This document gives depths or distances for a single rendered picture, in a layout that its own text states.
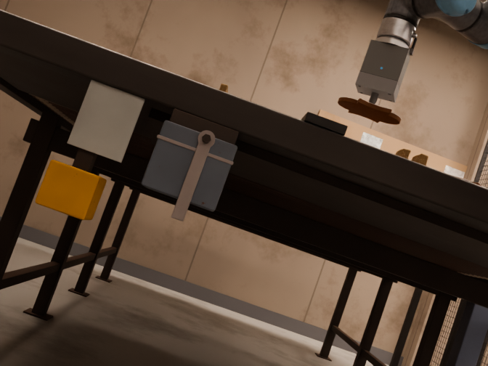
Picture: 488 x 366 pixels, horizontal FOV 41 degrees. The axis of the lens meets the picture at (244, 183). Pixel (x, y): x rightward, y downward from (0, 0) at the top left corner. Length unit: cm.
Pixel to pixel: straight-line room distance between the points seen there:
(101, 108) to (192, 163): 19
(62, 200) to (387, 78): 71
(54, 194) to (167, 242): 501
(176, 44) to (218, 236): 185
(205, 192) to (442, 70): 585
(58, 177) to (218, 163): 27
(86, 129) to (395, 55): 66
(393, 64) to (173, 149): 54
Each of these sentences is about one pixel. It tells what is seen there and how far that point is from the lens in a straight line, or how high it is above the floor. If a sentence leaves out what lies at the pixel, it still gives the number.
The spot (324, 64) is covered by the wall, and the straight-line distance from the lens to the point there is 647.
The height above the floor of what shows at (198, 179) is 75.
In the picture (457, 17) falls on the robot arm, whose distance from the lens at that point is 144.
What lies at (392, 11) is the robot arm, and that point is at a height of 124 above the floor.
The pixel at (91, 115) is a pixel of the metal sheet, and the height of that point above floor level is 79.
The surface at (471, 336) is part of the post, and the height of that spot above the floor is 61.
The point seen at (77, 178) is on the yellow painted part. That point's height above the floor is 68.
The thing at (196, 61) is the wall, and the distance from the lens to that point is 628.
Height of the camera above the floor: 68
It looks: 5 degrees up
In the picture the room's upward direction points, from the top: 20 degrees clockwise
